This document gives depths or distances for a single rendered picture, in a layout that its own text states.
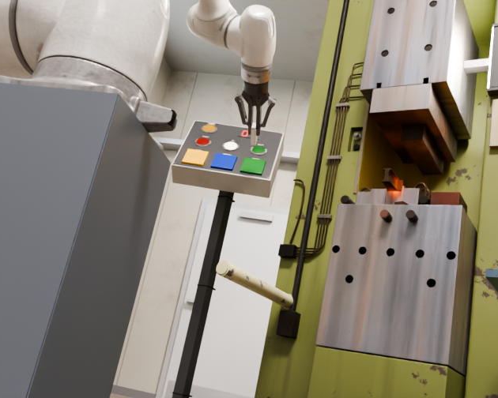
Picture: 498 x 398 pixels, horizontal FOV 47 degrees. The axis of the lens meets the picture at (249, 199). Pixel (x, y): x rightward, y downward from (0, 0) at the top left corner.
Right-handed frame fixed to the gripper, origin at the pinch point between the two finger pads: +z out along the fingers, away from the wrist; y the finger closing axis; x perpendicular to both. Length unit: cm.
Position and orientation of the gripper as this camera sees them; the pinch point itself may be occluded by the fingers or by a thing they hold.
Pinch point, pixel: (254, 134)
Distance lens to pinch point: 185.7
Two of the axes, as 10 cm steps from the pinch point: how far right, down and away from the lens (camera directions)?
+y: 9.8, 1.6, -1.4
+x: 2.1, -6.4, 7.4
